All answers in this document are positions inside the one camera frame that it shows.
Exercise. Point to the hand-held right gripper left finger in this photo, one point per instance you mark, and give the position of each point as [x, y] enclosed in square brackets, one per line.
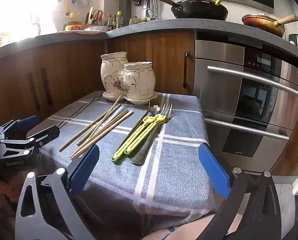
[84, 165]

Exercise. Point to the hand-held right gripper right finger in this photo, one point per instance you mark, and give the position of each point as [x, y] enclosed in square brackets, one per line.
[212, 172]

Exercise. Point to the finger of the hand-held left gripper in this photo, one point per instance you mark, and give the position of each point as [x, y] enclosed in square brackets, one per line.
[26, 122]
[47, 133]

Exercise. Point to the yellow tulip-topped plastic utensil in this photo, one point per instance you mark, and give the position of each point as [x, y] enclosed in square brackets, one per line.
[130, 151]
[119, 156]

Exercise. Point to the gold metal fork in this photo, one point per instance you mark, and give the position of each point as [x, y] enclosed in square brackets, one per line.
[167, 111]

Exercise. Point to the tall cream floral ceramic jar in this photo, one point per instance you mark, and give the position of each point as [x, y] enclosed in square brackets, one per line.
[111, 72]

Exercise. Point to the short cream floral ceramic jar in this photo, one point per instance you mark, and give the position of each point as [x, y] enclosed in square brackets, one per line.
[139, 82]

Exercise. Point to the hanging metal kitchen utensils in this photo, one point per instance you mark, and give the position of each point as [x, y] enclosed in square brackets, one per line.
[151, 8]

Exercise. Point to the person's left hand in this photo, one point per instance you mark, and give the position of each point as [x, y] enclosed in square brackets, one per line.
[2, 190]

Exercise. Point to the wooden cabinet door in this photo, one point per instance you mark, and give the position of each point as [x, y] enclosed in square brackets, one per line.
[76, 72]
[151, 60]
[11, 87]

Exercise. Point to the blue-grey checked tablecloth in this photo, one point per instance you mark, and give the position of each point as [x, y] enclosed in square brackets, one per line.
[169, 175]

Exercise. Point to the thin dark metal utensil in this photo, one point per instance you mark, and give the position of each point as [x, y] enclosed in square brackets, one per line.
[134, 130]

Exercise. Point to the stainless steel oven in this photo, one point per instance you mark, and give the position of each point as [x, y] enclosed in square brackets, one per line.
[259, 105]

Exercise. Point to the yellow food packet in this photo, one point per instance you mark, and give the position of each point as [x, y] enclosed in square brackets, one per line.
[0, 41]

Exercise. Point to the cream ceramic drip tray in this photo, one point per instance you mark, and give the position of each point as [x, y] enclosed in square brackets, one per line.
[144, 101]

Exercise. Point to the white cloth with red trim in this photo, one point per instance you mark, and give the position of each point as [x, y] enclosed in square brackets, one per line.
[76, 32]

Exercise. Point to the yellow labelled jar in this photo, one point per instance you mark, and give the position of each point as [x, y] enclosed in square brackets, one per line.
[73, 26]

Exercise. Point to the white bowl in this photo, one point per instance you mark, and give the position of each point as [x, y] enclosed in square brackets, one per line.
[96, 28]

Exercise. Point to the row of sauce bottles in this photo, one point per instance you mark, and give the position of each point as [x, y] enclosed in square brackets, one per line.
[115, 21]

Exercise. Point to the white plastic jug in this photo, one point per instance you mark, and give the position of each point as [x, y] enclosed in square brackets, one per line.
[134, 20]

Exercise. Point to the grey speckled countertop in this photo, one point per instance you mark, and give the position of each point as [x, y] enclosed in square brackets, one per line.
[164, 25]

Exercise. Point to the brown frying pan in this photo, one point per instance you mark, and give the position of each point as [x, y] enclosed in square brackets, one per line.
[261, 22]

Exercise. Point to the yellow-green plastic spatula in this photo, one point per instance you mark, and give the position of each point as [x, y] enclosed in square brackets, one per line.
[219, 0]

